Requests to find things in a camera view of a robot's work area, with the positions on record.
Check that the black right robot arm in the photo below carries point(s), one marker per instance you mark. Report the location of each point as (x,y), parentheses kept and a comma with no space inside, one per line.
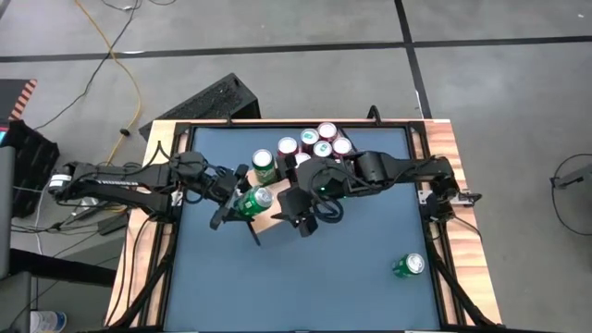
(407,168)

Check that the blue silver Red Bull can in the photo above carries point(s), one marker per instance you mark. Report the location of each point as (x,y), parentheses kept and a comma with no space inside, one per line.
(309,137)
(322,149)

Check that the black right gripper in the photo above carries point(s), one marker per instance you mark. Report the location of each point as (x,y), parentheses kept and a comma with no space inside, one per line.
(296,201)

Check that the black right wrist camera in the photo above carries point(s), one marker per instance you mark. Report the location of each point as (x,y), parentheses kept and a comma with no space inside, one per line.
(324,178)

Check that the wooden shelf black metal frame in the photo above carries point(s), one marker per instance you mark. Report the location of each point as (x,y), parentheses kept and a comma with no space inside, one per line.
(268,217)

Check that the green Sprite can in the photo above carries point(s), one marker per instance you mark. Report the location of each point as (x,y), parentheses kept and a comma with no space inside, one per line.
(263,159)
(253,201)

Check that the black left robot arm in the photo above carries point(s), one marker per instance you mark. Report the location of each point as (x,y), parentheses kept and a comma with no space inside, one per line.
(115,182)

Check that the red Coca-Cola can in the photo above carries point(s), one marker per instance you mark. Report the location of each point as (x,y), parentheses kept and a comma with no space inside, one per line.
(327,131)

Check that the black power brick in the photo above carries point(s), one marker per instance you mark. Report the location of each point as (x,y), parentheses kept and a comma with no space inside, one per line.
(111,225)

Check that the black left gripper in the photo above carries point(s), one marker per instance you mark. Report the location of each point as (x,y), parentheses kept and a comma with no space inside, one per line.
(219,187)

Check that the green soda can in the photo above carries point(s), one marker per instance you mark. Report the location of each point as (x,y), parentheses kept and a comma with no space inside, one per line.
(409,265)

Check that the black panel with orange stripes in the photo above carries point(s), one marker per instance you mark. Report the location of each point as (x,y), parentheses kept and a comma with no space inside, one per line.
(25,97)

